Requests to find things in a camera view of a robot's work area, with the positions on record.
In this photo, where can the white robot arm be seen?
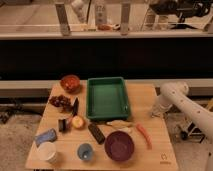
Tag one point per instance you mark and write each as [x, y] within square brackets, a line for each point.
[175, 93]

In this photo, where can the green plastic tray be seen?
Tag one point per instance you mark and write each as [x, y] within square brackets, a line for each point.
[107, 99]

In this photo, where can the orange red bowl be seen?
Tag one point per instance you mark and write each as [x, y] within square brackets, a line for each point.
[70, 83]

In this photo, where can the black remote control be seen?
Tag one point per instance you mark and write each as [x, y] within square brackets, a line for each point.
[96, 133]

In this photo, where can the red yellow apple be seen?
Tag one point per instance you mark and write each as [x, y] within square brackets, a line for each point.
[77, 122]

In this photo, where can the dark grape bunch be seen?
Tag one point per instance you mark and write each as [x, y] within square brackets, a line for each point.
[62, 102]

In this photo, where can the small black box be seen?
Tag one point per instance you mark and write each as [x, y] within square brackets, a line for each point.
[62, 125]

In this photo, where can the purple bowl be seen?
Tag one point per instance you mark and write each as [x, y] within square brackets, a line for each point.
[119, 146]

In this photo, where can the orange carrot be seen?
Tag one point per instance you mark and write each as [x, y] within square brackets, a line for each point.
[142, 130]

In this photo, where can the blue small cup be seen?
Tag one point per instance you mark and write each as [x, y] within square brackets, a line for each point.
[85, 152]

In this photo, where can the white cup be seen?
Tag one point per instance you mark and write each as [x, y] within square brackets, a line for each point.
[47, 152]

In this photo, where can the black tripod stand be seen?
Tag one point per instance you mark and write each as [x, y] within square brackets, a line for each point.
[9, 110]

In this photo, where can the black office chair base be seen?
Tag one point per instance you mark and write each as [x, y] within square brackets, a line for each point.
[191, 131]

